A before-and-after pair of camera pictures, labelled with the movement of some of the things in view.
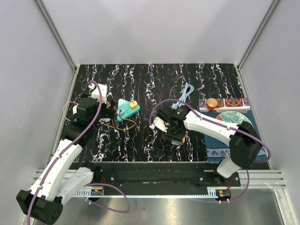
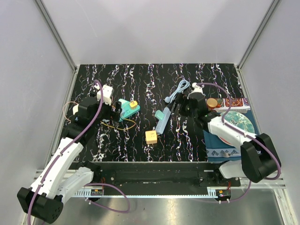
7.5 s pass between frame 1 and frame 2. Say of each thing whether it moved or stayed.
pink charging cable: stayed
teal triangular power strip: stayed
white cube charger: stayed
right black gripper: moved
